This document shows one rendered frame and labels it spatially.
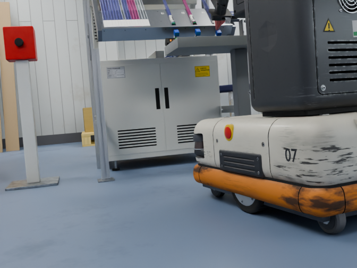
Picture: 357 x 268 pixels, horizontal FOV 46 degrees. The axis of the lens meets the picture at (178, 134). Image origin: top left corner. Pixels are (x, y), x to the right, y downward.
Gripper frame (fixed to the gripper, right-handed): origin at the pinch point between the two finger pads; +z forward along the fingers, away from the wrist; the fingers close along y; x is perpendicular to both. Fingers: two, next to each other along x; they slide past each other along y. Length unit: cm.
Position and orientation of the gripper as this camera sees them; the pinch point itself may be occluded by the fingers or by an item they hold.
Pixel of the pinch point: (217, 28)
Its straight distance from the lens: 219.5
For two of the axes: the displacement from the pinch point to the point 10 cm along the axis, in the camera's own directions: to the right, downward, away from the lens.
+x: 2.1, 7.3, -6.5
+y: -9.7, 0.7, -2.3
